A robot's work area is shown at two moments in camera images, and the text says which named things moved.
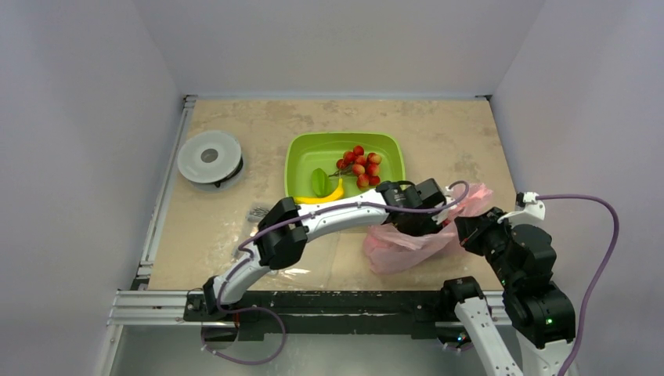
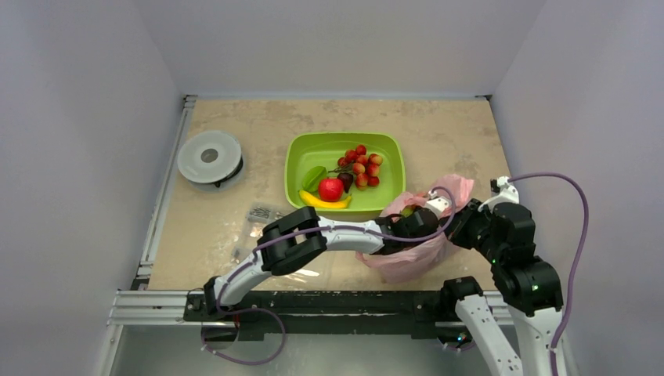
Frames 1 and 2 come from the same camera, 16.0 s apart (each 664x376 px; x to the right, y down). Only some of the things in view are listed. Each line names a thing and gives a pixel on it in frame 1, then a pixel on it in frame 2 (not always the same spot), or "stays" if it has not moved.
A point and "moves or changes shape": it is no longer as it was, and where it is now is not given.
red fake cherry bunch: x=366 y=167 stays
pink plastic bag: x=392 y=251 moves or changes shape
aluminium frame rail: x=142 y=306 stays
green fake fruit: x=320 y=182 moves or changes shape
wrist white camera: x=534 y=211 to x=509 y=194
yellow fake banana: x=334 y=197 moves or changes shape
